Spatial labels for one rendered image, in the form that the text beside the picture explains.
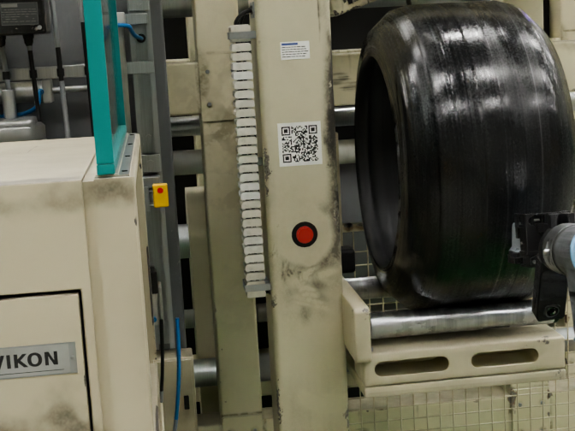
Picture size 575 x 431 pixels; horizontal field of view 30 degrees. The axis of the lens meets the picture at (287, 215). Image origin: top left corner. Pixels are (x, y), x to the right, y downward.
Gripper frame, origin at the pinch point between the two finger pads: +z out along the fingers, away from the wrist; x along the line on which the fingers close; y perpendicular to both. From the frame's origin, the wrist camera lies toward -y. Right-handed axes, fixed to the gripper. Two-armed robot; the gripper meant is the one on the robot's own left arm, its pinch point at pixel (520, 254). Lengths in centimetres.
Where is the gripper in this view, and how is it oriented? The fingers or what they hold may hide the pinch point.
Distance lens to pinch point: 178.5
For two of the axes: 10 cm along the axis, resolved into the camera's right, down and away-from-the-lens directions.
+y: -0.7, -10.0, -0.4
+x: -9.9, 0.8, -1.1
